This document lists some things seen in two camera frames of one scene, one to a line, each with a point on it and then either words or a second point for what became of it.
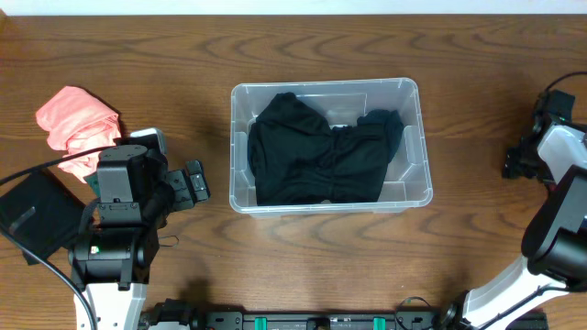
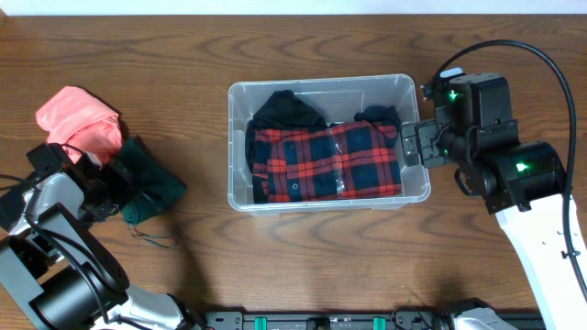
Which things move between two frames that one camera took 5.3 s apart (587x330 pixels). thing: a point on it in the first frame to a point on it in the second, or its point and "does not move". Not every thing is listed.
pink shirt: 77,122 does not move
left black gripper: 184,187 to 112,181
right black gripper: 514,164 to 435,134
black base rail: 179,316 does not move
